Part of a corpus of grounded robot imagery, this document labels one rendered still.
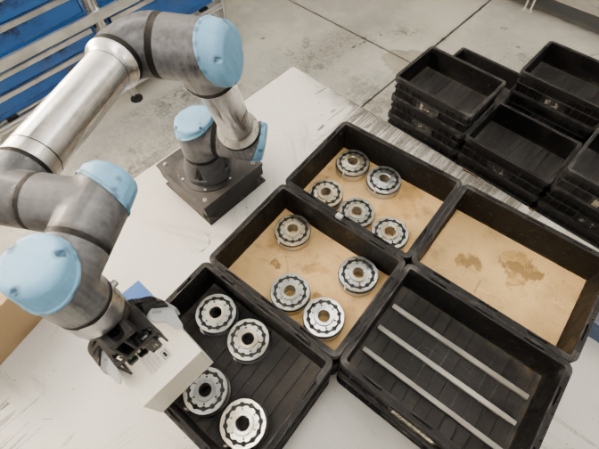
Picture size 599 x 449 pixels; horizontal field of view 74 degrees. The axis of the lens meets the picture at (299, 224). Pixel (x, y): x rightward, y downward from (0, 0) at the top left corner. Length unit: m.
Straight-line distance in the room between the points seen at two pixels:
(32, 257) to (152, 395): 0.34
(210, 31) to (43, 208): 0.40
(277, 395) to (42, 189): 0.68
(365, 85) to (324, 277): 1.96
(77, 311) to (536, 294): 1.03
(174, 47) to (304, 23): 2.67
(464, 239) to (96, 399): 1.08
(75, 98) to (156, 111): 2.17
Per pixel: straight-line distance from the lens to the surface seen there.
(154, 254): 1.35
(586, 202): 1.92
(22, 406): 1.36
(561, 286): 1.24
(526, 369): 1.12
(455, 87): 2.16
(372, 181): 1.21
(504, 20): 3.67
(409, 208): 1.21
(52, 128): 0.65
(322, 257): 1.10
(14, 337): 1.39
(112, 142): 2.77
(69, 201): 0.53
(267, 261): 1.10
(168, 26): 0.79
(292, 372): 1.01
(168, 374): 0.73
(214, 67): 0.76
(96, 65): 0.75
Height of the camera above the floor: 1.82
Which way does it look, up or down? 59 degrees down
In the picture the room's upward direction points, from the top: 4 degrees counter-clockwise
